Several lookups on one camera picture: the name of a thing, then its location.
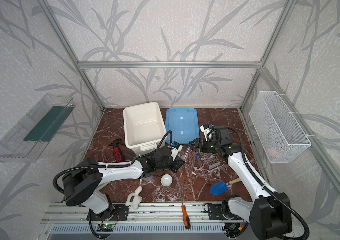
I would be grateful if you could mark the left circuit board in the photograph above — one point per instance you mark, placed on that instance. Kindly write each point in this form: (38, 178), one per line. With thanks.
(105, 227)

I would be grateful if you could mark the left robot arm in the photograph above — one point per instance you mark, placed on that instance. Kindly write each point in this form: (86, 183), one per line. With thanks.
(80, 184)

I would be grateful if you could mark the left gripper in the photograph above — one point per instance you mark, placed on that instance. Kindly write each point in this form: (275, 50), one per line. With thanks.
(175, 159)

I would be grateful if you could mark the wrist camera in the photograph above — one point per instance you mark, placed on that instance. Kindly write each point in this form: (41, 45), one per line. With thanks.
(209, 132)
(175, 147)

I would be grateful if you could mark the blue garden trowel wooden handle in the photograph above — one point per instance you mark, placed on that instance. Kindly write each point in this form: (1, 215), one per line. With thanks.
(221, 187)

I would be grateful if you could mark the clear wall shelf green mat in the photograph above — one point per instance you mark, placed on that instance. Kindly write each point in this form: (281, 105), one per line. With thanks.
(25, 142)

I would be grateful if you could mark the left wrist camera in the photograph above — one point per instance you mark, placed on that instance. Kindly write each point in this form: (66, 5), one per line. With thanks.
(175, 147)

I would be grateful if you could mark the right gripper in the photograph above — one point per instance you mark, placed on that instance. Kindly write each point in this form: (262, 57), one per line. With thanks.
(200, 145)

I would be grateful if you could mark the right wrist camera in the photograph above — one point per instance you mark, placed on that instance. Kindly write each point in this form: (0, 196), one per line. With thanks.
(209, 132)

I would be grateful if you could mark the blue plastic bin lid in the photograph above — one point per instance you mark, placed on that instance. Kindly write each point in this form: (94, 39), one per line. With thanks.
(183, 122)

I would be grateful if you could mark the white wire mesh basket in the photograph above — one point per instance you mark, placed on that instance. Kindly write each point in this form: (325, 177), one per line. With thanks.
(277, 127)

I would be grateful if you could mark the small white ceramic bowl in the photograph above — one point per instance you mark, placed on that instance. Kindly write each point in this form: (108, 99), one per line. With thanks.
(166, 180)

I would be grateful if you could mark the pink object in basket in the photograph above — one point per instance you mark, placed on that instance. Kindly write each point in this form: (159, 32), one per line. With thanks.
(273, 153)

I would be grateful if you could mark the clear acrylic test tube rack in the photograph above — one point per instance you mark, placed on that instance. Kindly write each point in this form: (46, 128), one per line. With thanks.
(211, 161)

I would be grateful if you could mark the white plastic storage bin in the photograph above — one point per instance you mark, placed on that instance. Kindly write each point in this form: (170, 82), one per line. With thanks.
(144, 128)

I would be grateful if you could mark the orange handled screwdriver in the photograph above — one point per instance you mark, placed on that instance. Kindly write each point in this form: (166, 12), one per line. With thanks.
(185, 217)

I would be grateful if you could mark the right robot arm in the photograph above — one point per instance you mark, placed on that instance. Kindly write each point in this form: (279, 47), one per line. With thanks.
(269, 213)

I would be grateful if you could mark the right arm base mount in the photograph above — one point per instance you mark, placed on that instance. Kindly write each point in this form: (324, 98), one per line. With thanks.
(218, 211)

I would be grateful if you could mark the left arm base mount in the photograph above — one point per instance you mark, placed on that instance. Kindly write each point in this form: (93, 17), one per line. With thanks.
(118, 213)

